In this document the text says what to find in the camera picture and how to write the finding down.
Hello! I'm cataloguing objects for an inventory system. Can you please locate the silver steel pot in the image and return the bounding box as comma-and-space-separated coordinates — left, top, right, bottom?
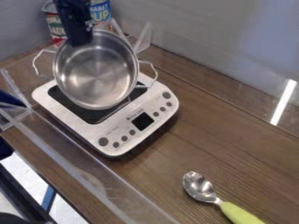
32, 30, 159, 110

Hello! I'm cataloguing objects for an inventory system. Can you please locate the tomato sauce can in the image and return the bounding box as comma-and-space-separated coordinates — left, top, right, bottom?
42, 0, 67, 44

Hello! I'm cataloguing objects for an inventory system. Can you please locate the white and black stove top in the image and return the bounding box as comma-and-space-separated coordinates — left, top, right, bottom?
32, 80, 179, 158

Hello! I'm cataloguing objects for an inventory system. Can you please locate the clear acrylic corner bracket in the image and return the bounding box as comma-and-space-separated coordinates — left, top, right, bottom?
111, 19, 152, 54

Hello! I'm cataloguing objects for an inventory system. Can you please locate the clear acrylic left bracket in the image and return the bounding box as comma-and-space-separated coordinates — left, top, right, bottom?
0, 69, 32, 131

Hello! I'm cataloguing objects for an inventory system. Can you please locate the black and blue stand frame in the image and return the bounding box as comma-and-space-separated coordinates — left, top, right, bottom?
0, 165, 58, 224

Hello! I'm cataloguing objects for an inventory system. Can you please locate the spoon with green handle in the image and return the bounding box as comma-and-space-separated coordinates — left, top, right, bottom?
182, 171, 266, 224

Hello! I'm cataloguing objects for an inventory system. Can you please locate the blue cloth object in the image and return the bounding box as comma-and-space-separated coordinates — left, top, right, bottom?
0, 89, 26, 161

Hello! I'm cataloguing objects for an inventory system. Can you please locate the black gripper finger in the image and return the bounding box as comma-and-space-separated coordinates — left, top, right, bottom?
54, 0, 92, 47

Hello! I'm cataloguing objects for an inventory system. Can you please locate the alphabet soup can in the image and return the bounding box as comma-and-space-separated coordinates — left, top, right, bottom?
90, 0, 112, 30

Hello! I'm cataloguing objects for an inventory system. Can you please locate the clear acrylic front barrier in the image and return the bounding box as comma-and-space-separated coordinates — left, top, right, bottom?
0, 109, 179, 224

